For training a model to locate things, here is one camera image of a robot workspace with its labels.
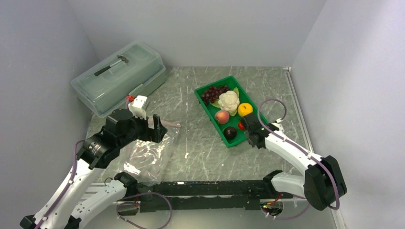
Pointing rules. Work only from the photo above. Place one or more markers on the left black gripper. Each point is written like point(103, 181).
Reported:
point(153, 134)

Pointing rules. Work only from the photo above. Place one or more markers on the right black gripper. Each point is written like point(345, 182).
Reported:
point(247, 136)

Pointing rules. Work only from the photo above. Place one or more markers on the clear zip top bag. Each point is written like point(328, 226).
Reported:
point(146, 161)

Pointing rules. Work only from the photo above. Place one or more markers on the pink peach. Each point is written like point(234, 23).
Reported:
point(222, 117)

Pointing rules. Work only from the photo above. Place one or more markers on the dark red grape bunch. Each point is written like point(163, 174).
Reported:
point(212, 93)

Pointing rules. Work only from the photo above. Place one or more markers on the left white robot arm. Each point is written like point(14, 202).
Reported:
point(63, 210)

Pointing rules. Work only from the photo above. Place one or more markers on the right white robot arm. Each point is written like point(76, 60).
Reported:
point(320, 180)

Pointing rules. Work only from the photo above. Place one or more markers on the red orange mango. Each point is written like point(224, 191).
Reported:
point(241, 126)

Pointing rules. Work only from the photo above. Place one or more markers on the dark purple plum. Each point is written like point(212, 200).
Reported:
point(230, 133)

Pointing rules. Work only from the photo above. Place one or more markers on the orange fruit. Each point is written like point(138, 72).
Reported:
point(244, 109)

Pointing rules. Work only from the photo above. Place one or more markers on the white cauliflower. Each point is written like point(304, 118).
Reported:
point(229, 102)

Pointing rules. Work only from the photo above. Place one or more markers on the green plastic tray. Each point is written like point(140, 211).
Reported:
point(211, 109)

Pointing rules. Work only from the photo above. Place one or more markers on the clear plastic storage box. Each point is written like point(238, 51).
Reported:
point(104, 93)

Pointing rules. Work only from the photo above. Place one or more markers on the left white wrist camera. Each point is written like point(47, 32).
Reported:
point(137, 106)

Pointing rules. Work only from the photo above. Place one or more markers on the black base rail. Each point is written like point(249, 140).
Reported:
point(196, 195)

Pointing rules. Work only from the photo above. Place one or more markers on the black handled hammer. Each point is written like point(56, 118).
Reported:
point(121, 58)

